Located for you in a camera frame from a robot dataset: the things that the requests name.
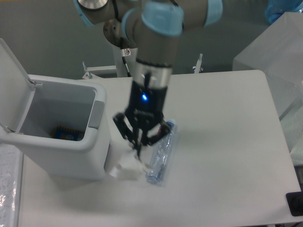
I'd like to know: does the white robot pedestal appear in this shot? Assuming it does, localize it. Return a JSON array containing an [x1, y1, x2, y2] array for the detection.
[[112, 46, 138, 78]]

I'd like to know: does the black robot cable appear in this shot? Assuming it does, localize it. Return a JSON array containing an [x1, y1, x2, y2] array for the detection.
[[119, 37, 132, 78]]

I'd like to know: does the metal clamp bolt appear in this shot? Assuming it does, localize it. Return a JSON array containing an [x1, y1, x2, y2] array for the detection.
[[192, 53, 204, 74]]

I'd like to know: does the blue and yellow snack packet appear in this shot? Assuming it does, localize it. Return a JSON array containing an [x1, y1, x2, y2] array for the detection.
[[51, 126, 85, 141]]

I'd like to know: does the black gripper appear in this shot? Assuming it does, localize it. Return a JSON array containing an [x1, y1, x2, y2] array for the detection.
[[113, 81, 171, 160]]

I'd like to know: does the white trash can lid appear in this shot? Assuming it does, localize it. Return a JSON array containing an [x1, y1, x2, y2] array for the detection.
[[0, 39, 36, 132]]

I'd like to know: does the translucent plastic box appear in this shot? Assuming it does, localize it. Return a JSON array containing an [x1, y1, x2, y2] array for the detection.
[[232, 12, 303, 151]]

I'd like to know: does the clear plastic water bottle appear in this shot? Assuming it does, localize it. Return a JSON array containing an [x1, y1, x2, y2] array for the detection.
[[145, 119, 178, 184]]

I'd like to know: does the black device at edge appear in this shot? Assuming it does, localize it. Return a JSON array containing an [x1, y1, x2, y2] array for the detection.
[[286, 192, 303, 217]]

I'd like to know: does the white plastic bag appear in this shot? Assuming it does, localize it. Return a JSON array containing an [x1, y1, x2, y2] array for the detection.
[[109, 150, 152, 181]]

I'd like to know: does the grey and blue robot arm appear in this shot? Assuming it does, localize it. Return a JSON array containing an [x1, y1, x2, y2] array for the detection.
[[74, 0, 223, 153]]

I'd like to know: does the paper sheet in plastic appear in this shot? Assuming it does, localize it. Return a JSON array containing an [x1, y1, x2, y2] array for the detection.
[[0, 143, 23, 227]]

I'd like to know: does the white trash can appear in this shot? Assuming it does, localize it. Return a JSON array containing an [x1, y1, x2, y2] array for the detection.
[[0, 75, 110, 181]]

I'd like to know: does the blue water jug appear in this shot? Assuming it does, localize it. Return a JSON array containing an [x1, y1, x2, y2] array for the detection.
[[265, 0, 303, 24]]

